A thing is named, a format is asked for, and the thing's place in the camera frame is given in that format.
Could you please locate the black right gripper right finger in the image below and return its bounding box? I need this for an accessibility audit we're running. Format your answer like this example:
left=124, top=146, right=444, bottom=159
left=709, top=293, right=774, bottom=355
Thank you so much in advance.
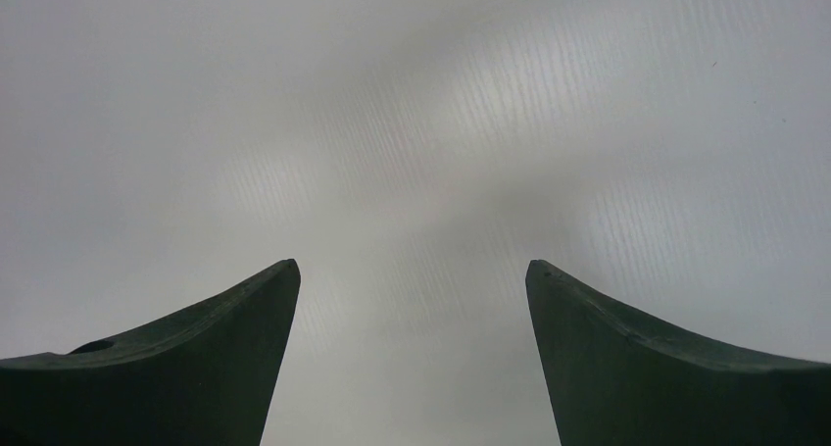
left=525, top=260, right=830, bottom=445

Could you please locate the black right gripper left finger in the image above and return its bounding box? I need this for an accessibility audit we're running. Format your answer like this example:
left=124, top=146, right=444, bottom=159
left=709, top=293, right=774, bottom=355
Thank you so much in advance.
left=1, top=259, right=301, bottom=445

